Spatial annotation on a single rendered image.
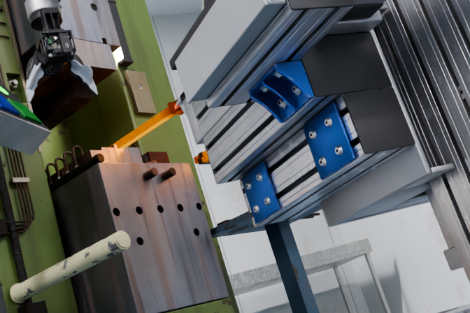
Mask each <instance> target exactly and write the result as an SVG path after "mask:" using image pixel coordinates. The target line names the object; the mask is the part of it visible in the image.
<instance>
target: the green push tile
mask: <svg viewBox="0 0 470 313"><path fill-rule="evenodd" d="M7 101H8V102H9V103H10V104H11V105H12V106H13V107H14V108H15V109H16V110H17V111H18V112H19V113H20V114H21V116H23V117H24V118H25V119H28V120H30V121H32V122H35V123H37V124H42V121H41V120H40V119H39V118H38V117H37V116H35V114H34V113H33V112H32V111H31V110H29V109H28V108H27V107H26V106H25V105H23V104H21V103H18V102H17V101H14V100H12V99H9V98H7Z"/></svg>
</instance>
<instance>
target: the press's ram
mask: <svg viewBox="0 0 470 313"><path fill-rule="evenodd" d="M6 1H7V4H8V10H9V13H10V18H11V22H12V26H13V31H14V34H15V40H16V43H17V48H18V51H19V55H20V60H21V63H22V68H24V67H25V66H26V65H27V64H28V62H29V60H30V59H31V58H32V57H33V56H34V53H35V51H36V42H37V38H38V33H39V31H37V30H35V29H32V27H31V24H30V21H29V20H28V17H27V12H26V8H25V5H24V0H6ZM58 2H59V4H61V5H62V8H60V10H61V13H62V14H61V15H62V23H61V25H60V26H61V29H64V30H71V31H72V34H73V38H74V39H79V40H84V41H91V42H95V43H103V44H107V45H110V47H111V51H112V53H113V52H114V51H116V50H117V49H118V48H120V47H121V45H120V41H119V38H118V34H117V31H116V28H115V24H114V21H113V16H112V14H111V10H110V6H109V4H108V0H58Z"/></svg>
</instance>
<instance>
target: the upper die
mask: <svg viewBox="0 0 470 313"><path fill-rule="evenodd" d="M74 42H75V45H76V55H78V56H79V57H80V59H81V60H82V62H83V64H84V65H88V66H90V67H91V68H92V70H93V76H92V79H93V81H94V83H95V85H97V84H99V83H100V82H101V81H102V80H104V79H105V78H107V77H108V76H109V75H111V74H112V73H114V72H115V71H116V70H117V69H116V65H115V61H114V58H113V53H112V51H111V47H110V45H107V44H103V43H95V42H91V41H84V40H79V39H74ZM70 68H71V67H70V65H69V64H67V65H66V66H65V67H64V69H63V70H61V69H59V75H52V76H46V77H43V78H42V80H41V81H40V82H38V86H37V88H36V91H35V92H34V98H33V100H32V101H31V106H32V110H35V109H36V108H37V107H39V106H40V105H41V104H42V103H43V102H45V101H46V100H48V99H49V98H50V97H51V96H52V95H54V94H55V93H56V92H58V91H59V90H60V89H61V88H62V87H64V86H65V85H67V84H68V83H69V82H70V81H77V82H80V81H79V79H77V78H75V77H73V76H72V75H71V74H70ZM23 72H24V77H25V80H26V74H27V65H26V66H25V67H24V68H23Z"/></svg>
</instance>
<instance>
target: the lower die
mask: <svg viewBox="0 0 470 313"><path fill-rule="evenodd" d="M98 153H100V154H102V155H103V156H104V158H105V159H104V162H103V163H108V162H109V163H143V160H142V157H141V153H140V149H139V147H126V148H125V149H118V148H117V145H112V146H110V147H100V148H99V149H98V150H89V151H88V152H86V153H84V154H83V155H82V156H80V157H78V158H77V159H76V160H77V163H78V165H80V164H82V163H84V162H85V161H87V160H88V159H90V158H92V157H93V156H94V155H96V154H98ZM68 167H69V171H71V170H73V169H74V168H75V163H74V161H72V162H71V163H70V164H68ZM59 174H60V177H62V176H64V175H65V174H66V167H63V168H62V169H61V170H59ZM57 178H58V176H57V173H55V174H53V175H51V179H52V182H54V181H56V180H58V179H57Z"/></svg>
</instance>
